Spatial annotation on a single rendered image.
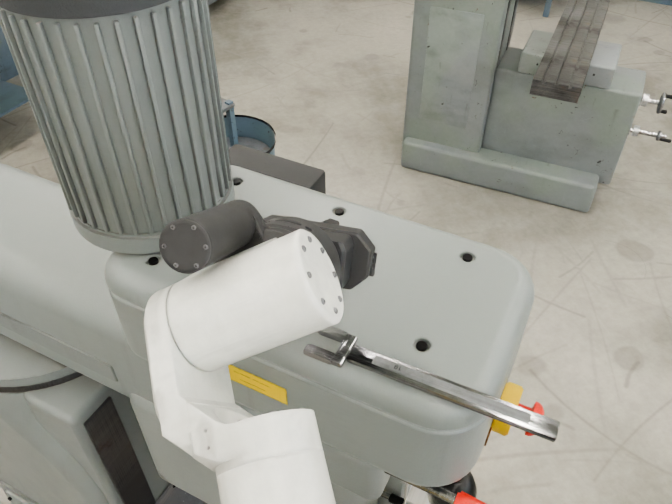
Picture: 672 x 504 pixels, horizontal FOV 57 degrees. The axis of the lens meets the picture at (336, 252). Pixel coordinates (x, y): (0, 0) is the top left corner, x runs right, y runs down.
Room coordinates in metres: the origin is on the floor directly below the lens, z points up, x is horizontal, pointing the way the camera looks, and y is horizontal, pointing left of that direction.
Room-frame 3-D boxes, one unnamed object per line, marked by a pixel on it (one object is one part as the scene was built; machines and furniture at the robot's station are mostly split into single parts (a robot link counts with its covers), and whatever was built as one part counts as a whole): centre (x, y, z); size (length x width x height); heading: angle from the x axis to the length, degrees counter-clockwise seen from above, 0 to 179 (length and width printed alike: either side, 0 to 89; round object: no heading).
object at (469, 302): (0.52, 0.02, 1.81); 0.47 x 0.26 x 0.16; 63
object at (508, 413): (0.35, -0.09, 1.89); 0.24 x 0.04 x 0.01; 64
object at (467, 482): (0.45, -0.18, 1.48); 0.07 x 0.07 x 0.06
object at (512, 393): (0.41, -0.20, 1.76); 0.06 x 0.02 x 0.06; 153
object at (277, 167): (0.95, 0.12, 1.62); 0.20 x 0.09 x 0.21; 63
